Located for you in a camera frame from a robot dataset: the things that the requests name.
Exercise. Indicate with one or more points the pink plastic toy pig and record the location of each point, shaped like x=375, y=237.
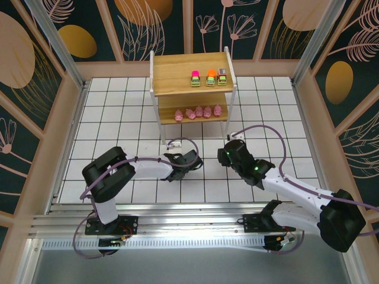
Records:
x=198, y=112
x=207, y=112
x=178, y=116
x=218, y=111
x=190, y=114

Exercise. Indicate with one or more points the pink roof green toy truck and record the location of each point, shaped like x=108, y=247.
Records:
x=195, y=79

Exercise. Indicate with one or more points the striped roof green toy truck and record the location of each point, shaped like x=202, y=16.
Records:
x=222, y=77

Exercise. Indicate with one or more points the orange roof green toy truck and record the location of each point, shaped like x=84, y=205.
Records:
x=210, y=78

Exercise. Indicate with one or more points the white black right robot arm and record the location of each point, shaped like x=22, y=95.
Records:
x=296, y=189

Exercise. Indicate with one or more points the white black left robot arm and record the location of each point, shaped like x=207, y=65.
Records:
x=148, y=168

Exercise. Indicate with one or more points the wooden two-tier shelf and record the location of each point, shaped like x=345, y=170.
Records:
x=177, y=71

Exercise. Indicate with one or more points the black power connector box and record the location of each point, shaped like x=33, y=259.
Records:
x=272, y=241
x=109, y=243

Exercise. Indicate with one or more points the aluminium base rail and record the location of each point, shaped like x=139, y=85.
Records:
x=192, y=219

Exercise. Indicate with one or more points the aluminium side rail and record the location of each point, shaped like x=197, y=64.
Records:
x=306, y=118
x=80, y=106

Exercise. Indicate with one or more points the aluminium corner post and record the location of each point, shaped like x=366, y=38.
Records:
x=58, y=44
x=314, y=44

